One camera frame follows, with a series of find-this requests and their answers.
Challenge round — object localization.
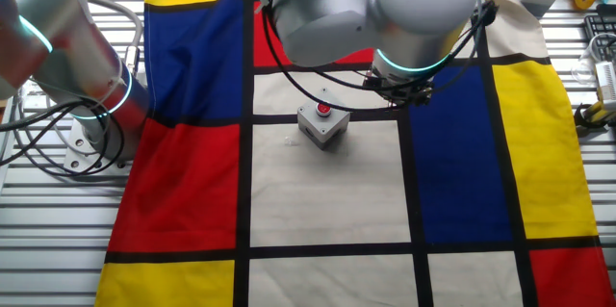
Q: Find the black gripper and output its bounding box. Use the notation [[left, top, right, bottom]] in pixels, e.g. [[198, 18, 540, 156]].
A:
[[363, 73, 435, 109]]

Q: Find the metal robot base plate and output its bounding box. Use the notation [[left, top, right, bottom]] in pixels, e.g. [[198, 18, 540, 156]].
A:
[[62, 121, 136, 174]]

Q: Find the grey box with red button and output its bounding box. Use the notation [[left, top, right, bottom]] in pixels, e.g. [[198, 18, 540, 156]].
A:
[[296, 87, 351, 151]]

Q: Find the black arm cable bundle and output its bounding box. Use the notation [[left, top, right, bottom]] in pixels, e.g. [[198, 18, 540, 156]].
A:
[[0, 0, 501, 176]]

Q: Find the white ribbed device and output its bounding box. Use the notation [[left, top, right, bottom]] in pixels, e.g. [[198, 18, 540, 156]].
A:
[[595, 60, 616, 112]]

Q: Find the colour-block patterned cloth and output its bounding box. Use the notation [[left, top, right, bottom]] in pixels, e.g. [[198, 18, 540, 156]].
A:
[[94, 0, 616, 307]]

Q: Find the yellow and black tool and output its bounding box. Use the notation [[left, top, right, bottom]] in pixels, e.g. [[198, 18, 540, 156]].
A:
[[573, 99, 616, 131]]

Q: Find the black keyboard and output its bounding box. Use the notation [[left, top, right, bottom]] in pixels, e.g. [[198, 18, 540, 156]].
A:
[[583, 13, 616, 64]]

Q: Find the thick grey hose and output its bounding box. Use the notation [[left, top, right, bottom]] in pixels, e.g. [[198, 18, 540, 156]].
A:
[[86, 0, 145, 77]]

